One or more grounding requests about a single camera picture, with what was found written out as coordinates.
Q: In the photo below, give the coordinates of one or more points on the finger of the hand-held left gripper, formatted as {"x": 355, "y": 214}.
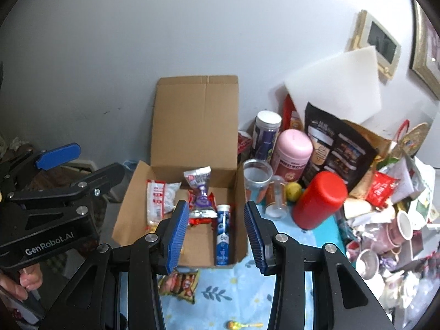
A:
{"x": 58, "y": 156}
{"x": 86, "y": 185}

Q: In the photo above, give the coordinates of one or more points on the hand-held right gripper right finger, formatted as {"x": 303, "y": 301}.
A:
{"x": 256, "y": 237}

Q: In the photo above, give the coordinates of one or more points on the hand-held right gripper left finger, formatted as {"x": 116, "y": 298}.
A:
{"x": 177, "y": 237}

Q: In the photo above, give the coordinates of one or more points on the blue tube packet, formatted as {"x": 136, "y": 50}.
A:
{"x": 223, "y": 237}

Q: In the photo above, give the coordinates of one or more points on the red white long snack packet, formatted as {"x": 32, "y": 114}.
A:
{"x": 155, "y": 206}

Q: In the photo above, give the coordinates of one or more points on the white bread-print snack packet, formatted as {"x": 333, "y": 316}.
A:
{"x": 172, "y": 196}

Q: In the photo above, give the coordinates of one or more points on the silver purple snack packet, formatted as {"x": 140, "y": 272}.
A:
{"x": 200, "y": 192}

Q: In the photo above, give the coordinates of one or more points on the cardboard box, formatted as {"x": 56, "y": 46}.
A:
{"x": 196, "y": 120}

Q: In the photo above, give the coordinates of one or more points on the person's left hand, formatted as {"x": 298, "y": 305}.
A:
{"x": 20, "y": 283}

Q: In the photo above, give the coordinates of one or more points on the brown plaid cloth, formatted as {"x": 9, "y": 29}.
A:
{"x": 105, "y": 209}

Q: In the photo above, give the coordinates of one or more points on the green orange foil snack packet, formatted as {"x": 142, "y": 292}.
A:
{"x": 180, "y": 285}

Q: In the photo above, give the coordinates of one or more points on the clear plastic cup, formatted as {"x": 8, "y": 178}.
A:
{"x": 257, "y": 178}

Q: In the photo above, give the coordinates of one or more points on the yellow green ball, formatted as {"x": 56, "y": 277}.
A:
{"x": 294, "y": 191}

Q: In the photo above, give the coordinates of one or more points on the light blue printed tablecloth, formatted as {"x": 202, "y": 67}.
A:
{"x": 220, "y": 292}

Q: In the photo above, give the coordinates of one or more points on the red bottle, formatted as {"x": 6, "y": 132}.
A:
{"x": 319, "y": 199}

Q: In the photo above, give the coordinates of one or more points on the pink canister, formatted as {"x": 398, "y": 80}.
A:
{"x": 292, "y": 158}

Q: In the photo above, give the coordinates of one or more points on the gold foil lollipop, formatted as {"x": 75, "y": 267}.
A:
{"x": 237, "y": 325}

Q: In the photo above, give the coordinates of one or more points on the small red packet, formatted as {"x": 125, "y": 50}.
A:
{"x": 244, "y": 144}

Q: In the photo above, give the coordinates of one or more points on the white-lid dark blue canister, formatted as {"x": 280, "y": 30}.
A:
{"x": 264, "y": 134}

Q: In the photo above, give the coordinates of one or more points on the black snack bag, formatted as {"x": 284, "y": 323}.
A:
{"x": 340, "y": 144}

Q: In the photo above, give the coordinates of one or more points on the tall red snack bag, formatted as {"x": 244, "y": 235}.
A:
{"x": 291, "y": 117}

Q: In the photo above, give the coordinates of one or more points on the small red white sachet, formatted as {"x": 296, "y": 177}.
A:
{"x": 381, "y": 189}

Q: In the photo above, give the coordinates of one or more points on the white foam sheet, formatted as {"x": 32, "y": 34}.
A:
{"x": 340, "y": 82}

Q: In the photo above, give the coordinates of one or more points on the gold round plate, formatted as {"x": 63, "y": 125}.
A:
{"x": 416, "y": 135}

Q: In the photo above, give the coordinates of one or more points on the cream picture frame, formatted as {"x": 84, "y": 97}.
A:
{"x": 378, "y": 41}

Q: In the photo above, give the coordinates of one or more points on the gold picture frame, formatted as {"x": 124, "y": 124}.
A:
{"x": 426, "y": 48}

